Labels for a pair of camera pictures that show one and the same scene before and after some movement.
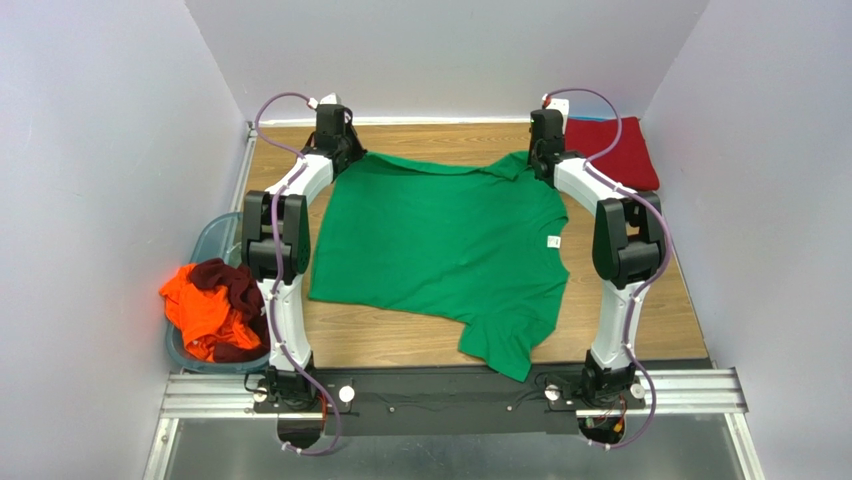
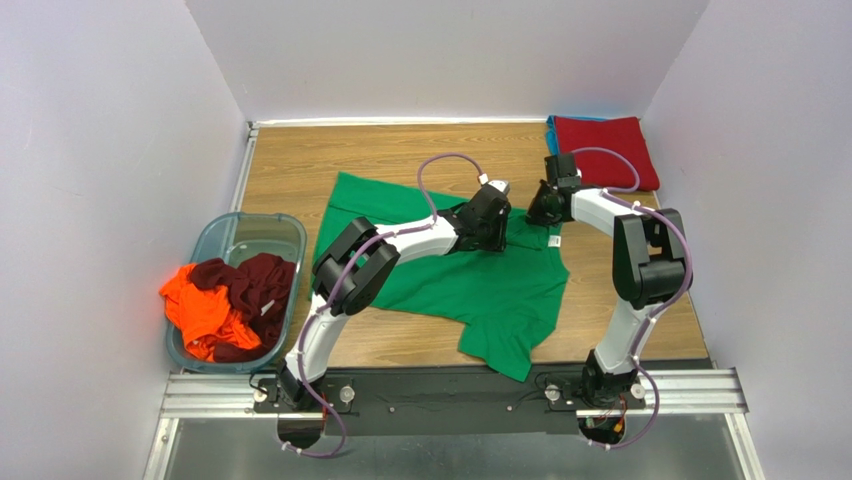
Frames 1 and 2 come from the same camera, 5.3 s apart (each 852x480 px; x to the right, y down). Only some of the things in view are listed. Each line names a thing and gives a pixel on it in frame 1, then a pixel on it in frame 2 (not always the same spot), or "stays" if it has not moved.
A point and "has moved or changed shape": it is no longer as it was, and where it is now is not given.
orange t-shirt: x=205 y=315 stays
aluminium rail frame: x=227 y=394 stays
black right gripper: x=540 y=163 → x=542 y=209
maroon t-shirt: x=244 y=295 stays
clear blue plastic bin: x=220 y=238 stays
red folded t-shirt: x=630 y=164 stays
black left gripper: x=350 y=153 → x=489 y=233
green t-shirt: x=477 y=245 has moved or changed shape
